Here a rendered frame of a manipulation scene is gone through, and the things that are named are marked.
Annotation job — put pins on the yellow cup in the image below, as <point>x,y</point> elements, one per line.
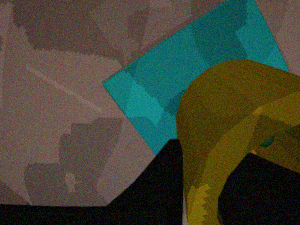
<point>226,112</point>

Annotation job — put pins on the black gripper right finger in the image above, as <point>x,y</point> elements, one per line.
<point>260,192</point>

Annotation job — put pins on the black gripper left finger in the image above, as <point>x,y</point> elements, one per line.
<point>154,198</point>

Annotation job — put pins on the green marble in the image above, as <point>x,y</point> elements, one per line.
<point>267,143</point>

